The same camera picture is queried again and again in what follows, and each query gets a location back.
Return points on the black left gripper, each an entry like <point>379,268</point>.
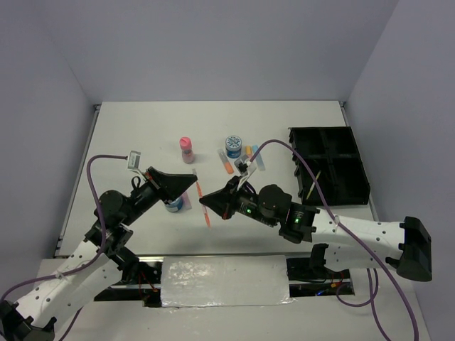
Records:
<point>168,186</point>

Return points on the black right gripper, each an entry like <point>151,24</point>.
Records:
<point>222,201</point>

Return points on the orange pen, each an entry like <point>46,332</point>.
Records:
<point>205,212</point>

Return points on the blue highlighter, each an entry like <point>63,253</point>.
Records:
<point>258,159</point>

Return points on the yellow highlighter pen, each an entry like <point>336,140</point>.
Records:
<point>313,185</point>

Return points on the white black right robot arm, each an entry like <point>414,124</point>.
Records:
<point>338,242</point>

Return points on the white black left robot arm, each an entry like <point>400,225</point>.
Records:
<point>100,260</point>

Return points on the blue paint jar near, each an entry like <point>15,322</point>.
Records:
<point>175,205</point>

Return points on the blue paint jar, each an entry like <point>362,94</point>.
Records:
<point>175,205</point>
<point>233,146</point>

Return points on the purple highlighter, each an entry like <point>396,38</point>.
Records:
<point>186,201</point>

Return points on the orange-capped clear highlighter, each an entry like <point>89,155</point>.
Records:
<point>226,163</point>

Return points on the pink-capped marker tube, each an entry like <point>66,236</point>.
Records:
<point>186,146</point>

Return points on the blue paint jar far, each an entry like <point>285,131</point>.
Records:
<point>233,146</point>

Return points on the pink highlighter orange cap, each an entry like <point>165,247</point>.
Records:
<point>248,151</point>

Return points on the silver tape-covered panel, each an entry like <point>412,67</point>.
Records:
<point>218,281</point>

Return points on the black four-compartment organizer tray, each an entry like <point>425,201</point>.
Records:
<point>333,157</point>

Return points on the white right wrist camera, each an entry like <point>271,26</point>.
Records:
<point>246,168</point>

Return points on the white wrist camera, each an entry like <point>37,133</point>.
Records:
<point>246,168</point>
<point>133,162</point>

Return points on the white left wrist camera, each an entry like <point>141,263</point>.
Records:
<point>133,162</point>

